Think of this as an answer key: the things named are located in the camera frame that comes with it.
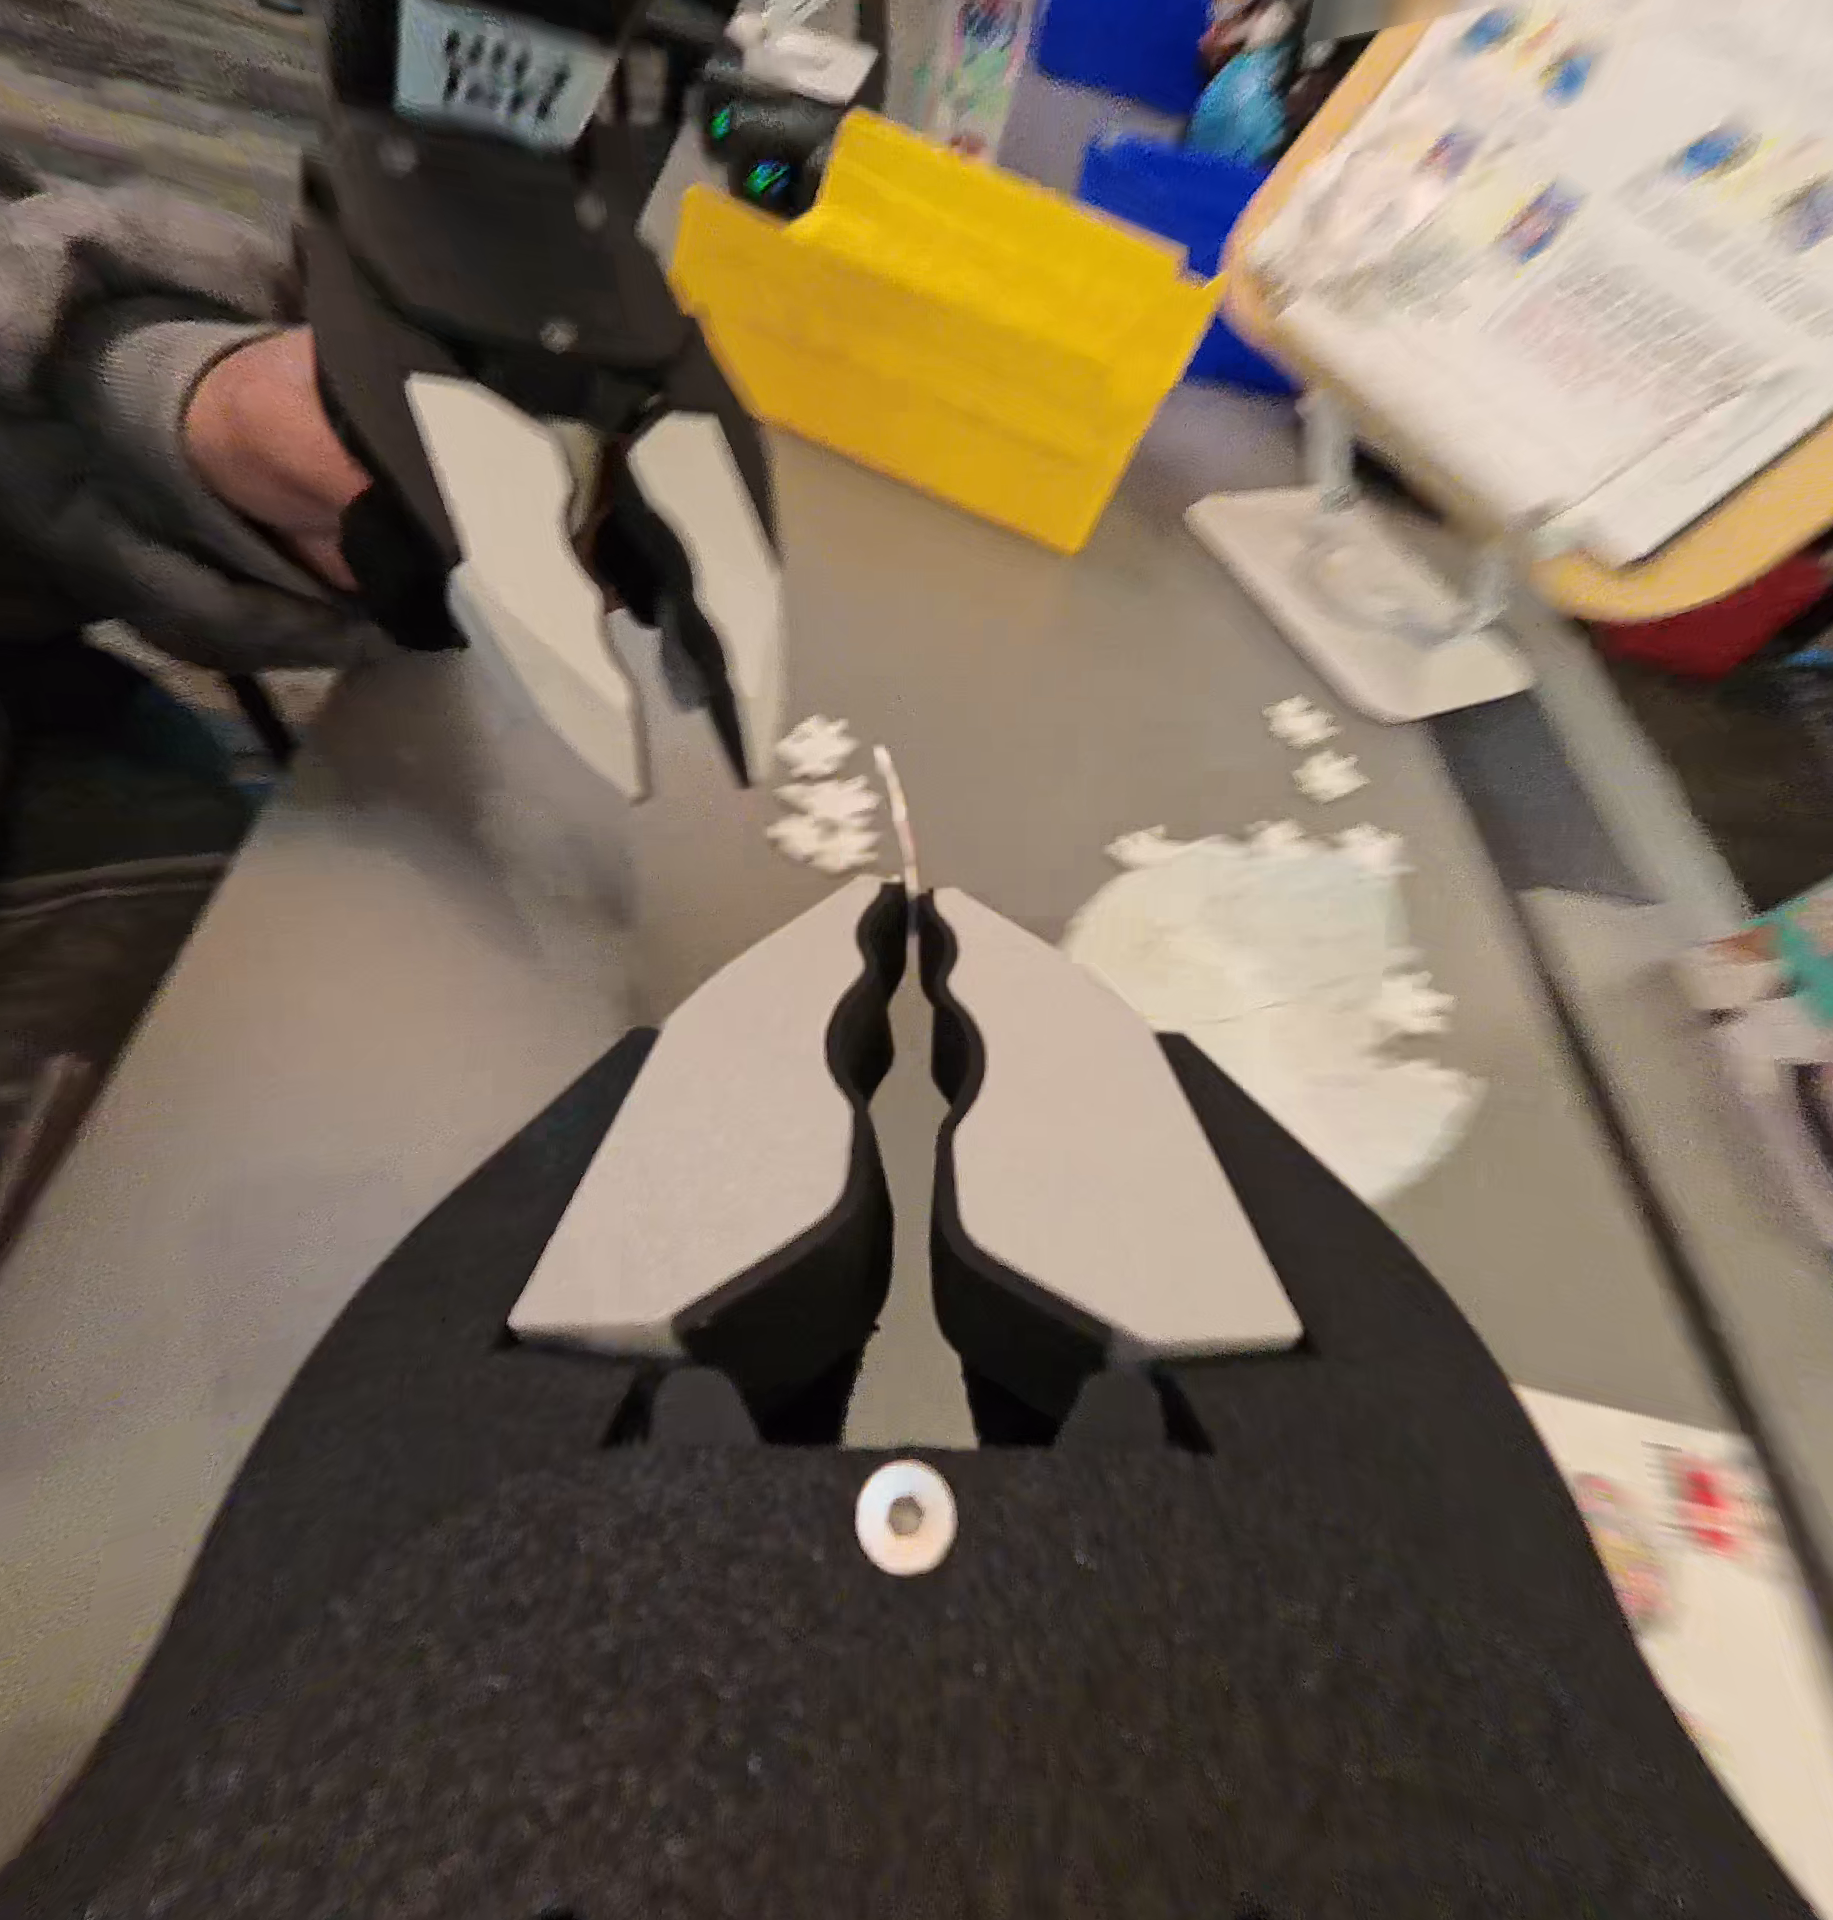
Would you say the printed paper sheet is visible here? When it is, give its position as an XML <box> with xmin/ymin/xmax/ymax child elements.
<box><xmin>1241</xmin><ymin>0</ymin><xmax>1833</xmax><ymax>565</ymax></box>

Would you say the person's left hand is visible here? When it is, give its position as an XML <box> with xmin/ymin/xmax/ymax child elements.
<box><xmin>182</xmin><ymin>314</ymin><xmax>384</xmax><ymax>593</ymax></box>

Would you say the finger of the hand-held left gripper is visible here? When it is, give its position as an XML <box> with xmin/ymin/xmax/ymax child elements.
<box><xmin>623</xmin><ymin>405</ymin><xmax>791</xmax><ymax>791</ymax></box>
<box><xmin>400</xmin><ymin>366</ymin><xmax>654</xmax><ymax>806</ymax></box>

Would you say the yellow plastic bin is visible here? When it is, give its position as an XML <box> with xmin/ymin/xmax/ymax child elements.
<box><xmin>664</xmin><ymin>105</ymin><xmax>1227</xmax><ymax>558</ymax></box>

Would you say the puzzle pieces group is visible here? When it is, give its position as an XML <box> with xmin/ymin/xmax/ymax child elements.
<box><xmin>1265</xmin><ymin>693</ymin><xmax>1375</xmax><ymax>809</ymax></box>

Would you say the printed instruction leaflet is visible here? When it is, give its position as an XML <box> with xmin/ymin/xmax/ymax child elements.
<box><xmin>1518</xmin><ymin>1383</ymin><xmax>1833</xmax><ymax>1920</ymax></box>

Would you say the person's left forearm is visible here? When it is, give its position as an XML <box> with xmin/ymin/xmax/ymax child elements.
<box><xmin>0</xmin><ymin>175</ymin><xmax>408</xmax><ymax>685</ymax></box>

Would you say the wooden document board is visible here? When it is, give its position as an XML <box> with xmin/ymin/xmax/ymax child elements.
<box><xmin>1218</xmin><ymin>0</ymin><xmax>1833</xmax><ymax>629</ymax></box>

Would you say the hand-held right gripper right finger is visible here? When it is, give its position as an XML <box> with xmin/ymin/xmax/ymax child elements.
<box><xmin>918</xmin><ymin>885</ymin><xmax>1307</xmax><ymax>1369</ymax></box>

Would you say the colourful puzzle ball box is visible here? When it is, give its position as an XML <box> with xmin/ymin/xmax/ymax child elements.
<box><xmin>1677</xmin><ymin>854</ymin><xmax>1833</xmax><ymax>1277</ymax></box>

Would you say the blue plastic bin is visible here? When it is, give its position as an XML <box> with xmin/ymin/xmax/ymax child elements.
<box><xmin>1032</xmin><ymin>0</ymin><xmax>1315</xmax><ymax>399</ymax></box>

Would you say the red bin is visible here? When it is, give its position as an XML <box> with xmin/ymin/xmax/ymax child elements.
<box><xmin>1593</xmin><ymin>551</ymin><xmax>1833</xmax><ymax>684</ymax></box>

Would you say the partly built white puzzle ball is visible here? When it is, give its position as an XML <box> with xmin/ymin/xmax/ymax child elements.
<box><xmin>1062</xmin><ymin>821</ymin><xmax>1488</xmax><ymax>1208</ymax></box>

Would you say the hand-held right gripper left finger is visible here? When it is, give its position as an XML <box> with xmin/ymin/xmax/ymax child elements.
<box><xmin>506</xmin><ymin>880</ymin><xmax>912</xmax><ymax>1369</ymax></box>

